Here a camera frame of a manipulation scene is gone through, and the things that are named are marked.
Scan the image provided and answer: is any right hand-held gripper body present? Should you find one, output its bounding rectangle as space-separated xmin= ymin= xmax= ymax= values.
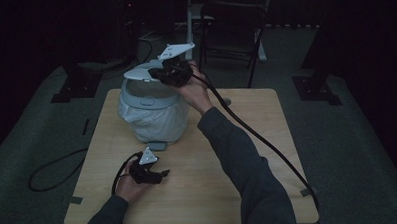
xmin=157 ymin=41 xmax=198 ymax=88

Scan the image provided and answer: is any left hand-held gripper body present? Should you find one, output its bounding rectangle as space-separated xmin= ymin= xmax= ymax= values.
xmin=128 ymin=146 xmax=163 ymax=185

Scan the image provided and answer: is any white pedal trash can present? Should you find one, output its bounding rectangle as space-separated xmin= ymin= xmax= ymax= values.
xmin=116 ymin=56 xmax=192 ymax=153

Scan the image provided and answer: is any person's left hand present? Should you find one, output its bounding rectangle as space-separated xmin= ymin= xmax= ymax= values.
xmin=114 ymin=159 xmax=153 ymax=205

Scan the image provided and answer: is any person's right hand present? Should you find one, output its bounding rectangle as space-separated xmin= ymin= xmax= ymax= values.
xmin=176 ymin=59 xmax=215 ymax=117

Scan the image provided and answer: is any white plastic trash bag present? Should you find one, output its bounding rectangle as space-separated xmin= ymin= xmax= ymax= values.
xmin=117 ymin=91 xmax=192 ymax=147

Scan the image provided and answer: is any white metal stand pole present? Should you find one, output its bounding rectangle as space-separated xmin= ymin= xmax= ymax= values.
xmin=184 ymin=0 xmax=197 ymax=60

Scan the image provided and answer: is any black folding chair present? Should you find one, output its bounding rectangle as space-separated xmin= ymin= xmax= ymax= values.
xmin=197 ymin=0 xmax=271 ymax=90

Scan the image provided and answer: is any grey tape piece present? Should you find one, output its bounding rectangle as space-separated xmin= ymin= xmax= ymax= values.
xmin=299 ymin=186 xmax=318 ymax=199
xmin=68 ymin=195 xmax=85 ymax=206

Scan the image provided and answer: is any black floor strip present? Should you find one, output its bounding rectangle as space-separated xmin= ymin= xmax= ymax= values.
xmin=81 ymin=118 xmax=92 ymax=137

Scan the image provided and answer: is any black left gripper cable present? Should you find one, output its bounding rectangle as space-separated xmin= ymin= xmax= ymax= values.
xmin=109 ymin=151 xmax=144 ymax=196

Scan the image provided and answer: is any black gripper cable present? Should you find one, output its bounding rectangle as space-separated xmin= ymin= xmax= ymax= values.
xmin=109 ymin=151 xmax=144 ymax=196
xmin=190 ymin=67 xmax=323 ymax=224

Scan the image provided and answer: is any black floor base plate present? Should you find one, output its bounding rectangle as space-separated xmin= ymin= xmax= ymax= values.
xmin=49 ymin=61 xmax=104 ymax=104
xmin=291 ymin=74 xmax=343 ymax=108

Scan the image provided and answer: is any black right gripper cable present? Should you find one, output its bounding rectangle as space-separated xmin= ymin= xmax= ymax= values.
xmin=190 ymin=67 xmax=323 ymax=224

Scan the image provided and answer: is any black floor cable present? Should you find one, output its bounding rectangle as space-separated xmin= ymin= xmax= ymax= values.
xmin=27 ymin=147 xmax=91 ymax=193

